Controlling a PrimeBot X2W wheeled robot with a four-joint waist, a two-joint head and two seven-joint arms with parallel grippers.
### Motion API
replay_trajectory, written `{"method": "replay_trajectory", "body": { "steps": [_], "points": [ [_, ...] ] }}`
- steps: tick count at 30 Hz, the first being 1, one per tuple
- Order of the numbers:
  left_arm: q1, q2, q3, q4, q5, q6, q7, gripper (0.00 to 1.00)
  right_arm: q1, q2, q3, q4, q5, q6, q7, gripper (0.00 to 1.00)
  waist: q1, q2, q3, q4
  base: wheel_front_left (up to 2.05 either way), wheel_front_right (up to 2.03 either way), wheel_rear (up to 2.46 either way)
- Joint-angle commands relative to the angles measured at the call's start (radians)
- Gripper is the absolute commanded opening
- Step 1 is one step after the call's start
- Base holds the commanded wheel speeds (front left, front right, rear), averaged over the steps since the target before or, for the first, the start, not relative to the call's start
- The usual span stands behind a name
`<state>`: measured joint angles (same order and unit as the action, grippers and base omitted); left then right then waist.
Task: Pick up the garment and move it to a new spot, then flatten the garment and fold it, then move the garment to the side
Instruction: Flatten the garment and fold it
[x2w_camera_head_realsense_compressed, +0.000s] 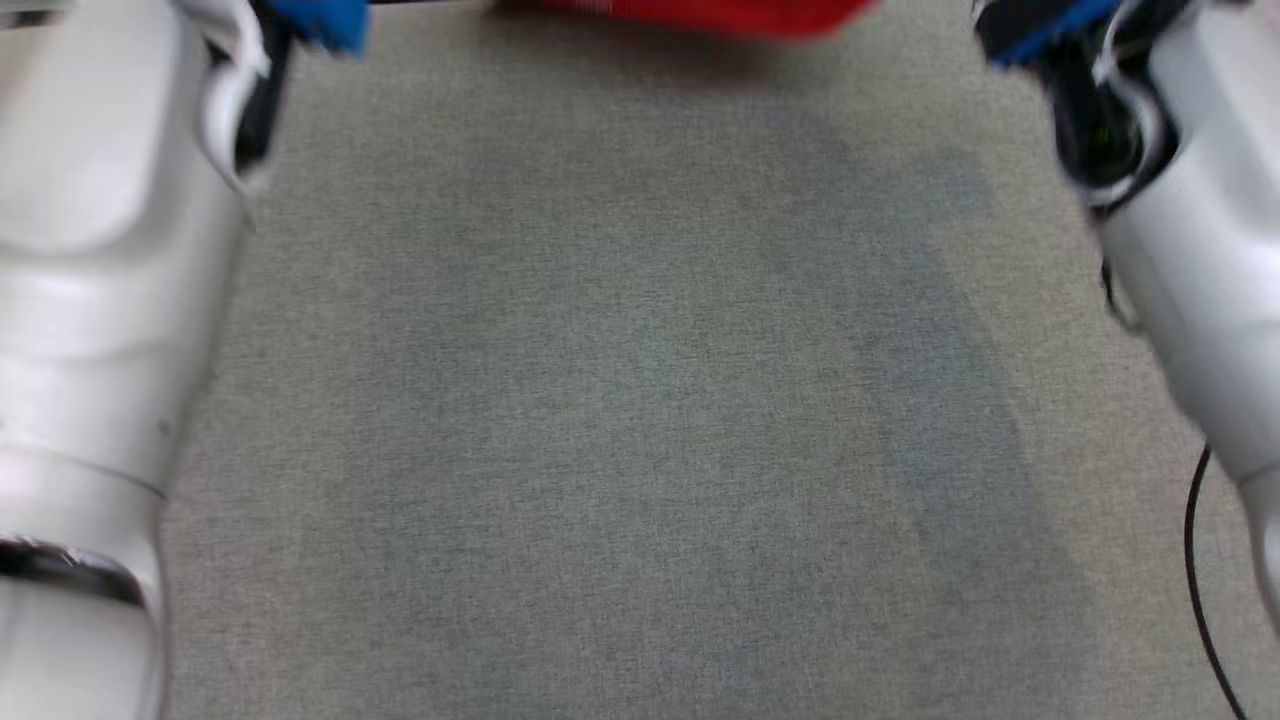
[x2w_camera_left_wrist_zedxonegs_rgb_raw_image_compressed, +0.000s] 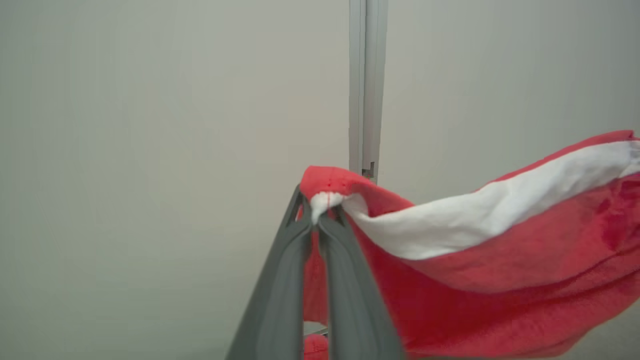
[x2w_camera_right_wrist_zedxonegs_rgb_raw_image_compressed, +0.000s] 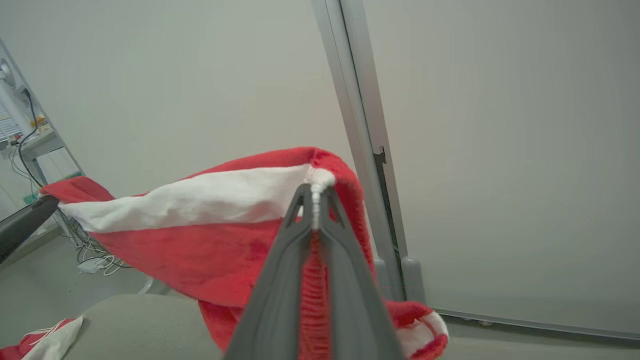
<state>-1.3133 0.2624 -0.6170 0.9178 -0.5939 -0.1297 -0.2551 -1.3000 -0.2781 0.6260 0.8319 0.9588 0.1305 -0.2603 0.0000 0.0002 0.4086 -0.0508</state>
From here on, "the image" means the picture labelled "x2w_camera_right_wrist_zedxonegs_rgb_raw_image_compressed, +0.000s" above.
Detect grey double partition post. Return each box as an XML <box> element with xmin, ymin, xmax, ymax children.
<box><xmin>311</xmin><ymin>0</ymin><xmax>427</xmax><ymax>303</ymax></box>

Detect white power strip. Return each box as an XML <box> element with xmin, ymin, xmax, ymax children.
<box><xmin>76</xmin><ymin>256</ymin><xmax>109</xmax><ymax>275</ymax></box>

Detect grey metal desk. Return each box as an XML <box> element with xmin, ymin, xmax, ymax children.
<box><xmin>0</xmin><ymin>127</ymin><xmax>85</xmax><ymax>201</ymax></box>

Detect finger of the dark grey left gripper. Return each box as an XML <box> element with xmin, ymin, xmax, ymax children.
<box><xmin>0</xmin><ymin>196</ymin><xmax>60</xmax><ymax>263</ymax></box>

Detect red shorts with white stripe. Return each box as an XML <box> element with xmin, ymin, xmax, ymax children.
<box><xmin>40</xmin><ymin>146</ymin><xmax>449</xmax><ymax>360</ymax></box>

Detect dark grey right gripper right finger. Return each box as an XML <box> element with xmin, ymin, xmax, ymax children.
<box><xmin>318</xmin><ymin>186</ymin><xmax>405</xmax><ymax>360</ymax></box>

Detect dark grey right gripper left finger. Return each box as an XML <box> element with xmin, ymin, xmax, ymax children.
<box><xmin>223</xmin><ymin>183</ymin><xmax>314</xmax><ymax>360</ymax></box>

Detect black hanging cable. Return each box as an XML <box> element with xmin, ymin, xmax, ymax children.
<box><xmin>16</xmin><ymin>89</ymin><xmax>43</xmax><ymax>188</ymax></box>

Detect tangled floor cable bundle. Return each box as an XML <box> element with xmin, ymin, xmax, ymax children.
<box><xmin>57</xmin><ymin>209</ymin><xmax>132</xmax><ymax>277</ymax></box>

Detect red white lettered jersey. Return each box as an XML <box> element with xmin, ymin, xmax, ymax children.
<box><xmin>0</xmin><ymin>315</ymin><xmax>85</xmax><ymax>360</ymax></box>

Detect grey partition bottom rail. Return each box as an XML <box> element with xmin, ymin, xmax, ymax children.
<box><xmin>434</xmin><ymin>307</ymin><xmax>640</xmax><ymax>342</ymax></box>

